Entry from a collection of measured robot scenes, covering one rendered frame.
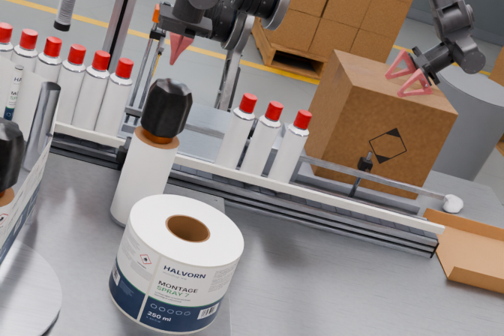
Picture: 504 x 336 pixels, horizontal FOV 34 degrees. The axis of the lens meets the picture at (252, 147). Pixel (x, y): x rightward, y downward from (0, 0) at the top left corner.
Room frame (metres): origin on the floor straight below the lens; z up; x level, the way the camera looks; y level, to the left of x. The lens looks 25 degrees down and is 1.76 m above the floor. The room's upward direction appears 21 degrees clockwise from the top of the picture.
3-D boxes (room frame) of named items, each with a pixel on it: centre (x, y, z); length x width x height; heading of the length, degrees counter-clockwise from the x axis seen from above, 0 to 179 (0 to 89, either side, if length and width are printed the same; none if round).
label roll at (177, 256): (1.17, 0.05, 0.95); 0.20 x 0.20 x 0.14
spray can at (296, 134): (1.72, -0.09, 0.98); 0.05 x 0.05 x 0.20
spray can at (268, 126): (1.70, -0.02, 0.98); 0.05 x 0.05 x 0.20
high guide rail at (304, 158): (1.73, 0.04, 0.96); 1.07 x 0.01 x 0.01; 103
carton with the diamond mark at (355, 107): (2.07, -0.29, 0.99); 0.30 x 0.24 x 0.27; 106
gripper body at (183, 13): (1.47, 0.20, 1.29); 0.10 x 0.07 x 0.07; 103
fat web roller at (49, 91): (1.41, 0.40, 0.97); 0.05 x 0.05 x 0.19
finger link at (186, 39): (1.46, 0.22, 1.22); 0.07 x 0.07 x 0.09; 13
